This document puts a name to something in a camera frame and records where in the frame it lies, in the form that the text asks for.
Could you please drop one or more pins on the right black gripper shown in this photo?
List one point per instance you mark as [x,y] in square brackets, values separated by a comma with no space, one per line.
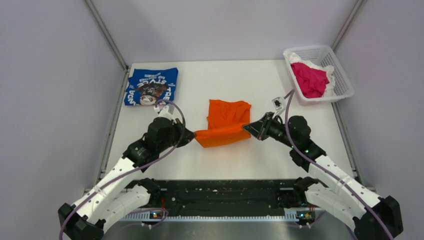
[260,128]

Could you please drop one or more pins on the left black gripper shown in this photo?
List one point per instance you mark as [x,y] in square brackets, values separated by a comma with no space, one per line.
[188,136]

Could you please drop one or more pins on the orange t-shirt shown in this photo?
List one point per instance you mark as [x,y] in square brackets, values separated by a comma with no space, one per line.
[225,123]

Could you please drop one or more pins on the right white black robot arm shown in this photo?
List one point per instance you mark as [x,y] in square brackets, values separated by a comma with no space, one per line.
[368,215]

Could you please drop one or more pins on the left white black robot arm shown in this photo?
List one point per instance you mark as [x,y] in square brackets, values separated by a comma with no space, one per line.
[91,216]

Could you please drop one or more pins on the blue folded printed t-shirt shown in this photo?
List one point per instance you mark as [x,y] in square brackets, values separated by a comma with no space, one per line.
[147,86]

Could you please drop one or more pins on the pink t-shirt in basket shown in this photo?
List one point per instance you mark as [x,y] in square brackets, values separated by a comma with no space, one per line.
[313,82]

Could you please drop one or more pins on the white cloth in basket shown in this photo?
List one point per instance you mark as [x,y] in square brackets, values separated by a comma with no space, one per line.
[328,73]

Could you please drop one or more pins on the white plastic mesh basket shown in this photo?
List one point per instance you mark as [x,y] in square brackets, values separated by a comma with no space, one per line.
[325,59]

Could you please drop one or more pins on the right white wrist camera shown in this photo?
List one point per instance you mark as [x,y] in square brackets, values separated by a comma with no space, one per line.
[279,103]

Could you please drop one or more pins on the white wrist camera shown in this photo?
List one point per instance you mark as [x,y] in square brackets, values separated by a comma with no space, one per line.
[279,103]
[165,111]

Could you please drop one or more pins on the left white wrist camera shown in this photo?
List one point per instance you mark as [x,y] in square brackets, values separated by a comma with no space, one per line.
[165,111]

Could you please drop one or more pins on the white slotted cable duct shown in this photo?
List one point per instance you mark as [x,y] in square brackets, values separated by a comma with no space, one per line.
[291,215]

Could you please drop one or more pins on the right aluminium frame post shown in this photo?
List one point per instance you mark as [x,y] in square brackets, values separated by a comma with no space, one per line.
[357,7]

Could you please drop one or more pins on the aluminium frame post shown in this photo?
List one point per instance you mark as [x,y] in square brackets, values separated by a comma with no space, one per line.
[106,33]
[357,7]

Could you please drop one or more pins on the left aluminium frame post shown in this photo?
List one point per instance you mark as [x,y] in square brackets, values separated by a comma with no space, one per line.
[106,33]

